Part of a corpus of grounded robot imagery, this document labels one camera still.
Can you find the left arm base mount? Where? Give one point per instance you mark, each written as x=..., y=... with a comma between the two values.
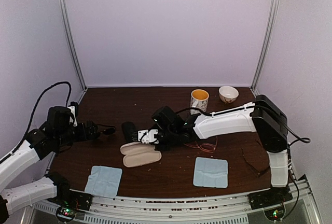
x=70, y=202

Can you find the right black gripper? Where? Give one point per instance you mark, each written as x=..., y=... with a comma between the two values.
x=162, y=148

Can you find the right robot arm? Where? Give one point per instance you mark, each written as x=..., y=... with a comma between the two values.
x=260, y=116

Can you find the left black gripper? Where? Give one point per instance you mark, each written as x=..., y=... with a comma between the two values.
x=91, y=133

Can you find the patterned mug yellow inside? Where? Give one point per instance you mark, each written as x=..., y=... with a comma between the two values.
x=199, y=99

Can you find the white ceramic bowl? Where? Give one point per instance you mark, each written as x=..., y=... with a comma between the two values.
x=228, y=94

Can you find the pink frame glasses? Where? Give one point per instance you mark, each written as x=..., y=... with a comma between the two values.
x=205, y=146

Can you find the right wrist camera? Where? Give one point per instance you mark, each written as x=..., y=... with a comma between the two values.
x=148, y=136

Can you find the aluminium frame post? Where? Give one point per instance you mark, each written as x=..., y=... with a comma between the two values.
x=274, y=6
x=71, y=45

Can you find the blue cleaning cloth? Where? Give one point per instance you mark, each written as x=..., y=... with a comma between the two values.
x=103, y=181
x=210, y=173

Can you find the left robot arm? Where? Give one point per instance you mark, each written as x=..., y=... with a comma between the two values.
x=60, y=129

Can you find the thin black frame glasses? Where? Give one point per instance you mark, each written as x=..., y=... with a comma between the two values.
x=106, y=129

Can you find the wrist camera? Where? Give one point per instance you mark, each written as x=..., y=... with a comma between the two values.
x=148, y=136
x=73, y=107

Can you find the front aluminium rail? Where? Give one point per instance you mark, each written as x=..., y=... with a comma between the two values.
x=234, y=208

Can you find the pink glasses case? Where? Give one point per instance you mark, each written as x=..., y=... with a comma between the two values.
x=138, y=154

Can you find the right aluminium frame post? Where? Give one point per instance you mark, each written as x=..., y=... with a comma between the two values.
x=274, y=6

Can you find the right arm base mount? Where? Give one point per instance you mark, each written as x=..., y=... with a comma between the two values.
x=272, y=201

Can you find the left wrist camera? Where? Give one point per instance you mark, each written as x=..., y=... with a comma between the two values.
x=73, y=107

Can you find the left aluminium frame post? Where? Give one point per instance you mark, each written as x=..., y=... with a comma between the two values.
x=71, y=45

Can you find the black glasses case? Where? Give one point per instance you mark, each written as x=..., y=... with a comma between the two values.
x=130, y=132

